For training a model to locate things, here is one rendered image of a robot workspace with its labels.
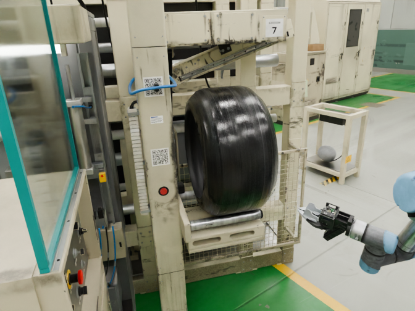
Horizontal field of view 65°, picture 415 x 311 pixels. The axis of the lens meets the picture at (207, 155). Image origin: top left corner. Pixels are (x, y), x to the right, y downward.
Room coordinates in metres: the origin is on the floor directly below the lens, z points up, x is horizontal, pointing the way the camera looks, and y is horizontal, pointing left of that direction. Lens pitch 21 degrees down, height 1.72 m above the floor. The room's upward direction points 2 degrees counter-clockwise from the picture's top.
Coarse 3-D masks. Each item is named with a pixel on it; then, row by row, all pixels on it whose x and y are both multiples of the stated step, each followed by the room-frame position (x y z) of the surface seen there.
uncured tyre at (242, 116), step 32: (192, 96) 1.43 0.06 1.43; (224, 96) 1.32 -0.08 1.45; (256, 96) 1.35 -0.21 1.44; (192, 128) 1.65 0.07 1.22; (224, 128) 1.19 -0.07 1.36; (256, 128) 1.21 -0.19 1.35; (192, 160) 1.61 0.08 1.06; (224, 160) 1.13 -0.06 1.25; (256, 160) 1.16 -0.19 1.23; (224, 192) 1.13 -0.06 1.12; (256, 192) 1.17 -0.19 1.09
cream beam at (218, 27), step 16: (176, 16) 1.56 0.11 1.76; (192, 16) 1.58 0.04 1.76; (208, 16) 1.59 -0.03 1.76; (224, 16) 1.61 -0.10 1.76; (240, 16) 1.63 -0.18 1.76; (256, 16) 1.65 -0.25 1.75; (272, 16) 1.67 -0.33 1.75; (176, 32) 1.56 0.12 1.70; (192, 32) 1.58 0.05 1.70; (208, 32) 1.59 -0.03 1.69; (224, 32) 1.61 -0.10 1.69; (240, 32) 1.63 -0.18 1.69; (256, 32) 1.65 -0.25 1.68
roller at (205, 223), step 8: (216, 216) 1.28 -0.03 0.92; (224, 216) 1.27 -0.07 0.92; (232, 216) 1.27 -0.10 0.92; (240, 216) 1.28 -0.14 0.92; (248, 216) 1.28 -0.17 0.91; (256, 216) 1.29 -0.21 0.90; (192, 224) 1.23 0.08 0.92; (200, 224) 1.23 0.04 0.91; (208, 224) 1.24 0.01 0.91; (216, 224) 1.25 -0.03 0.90; (224, 224) 1.26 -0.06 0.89
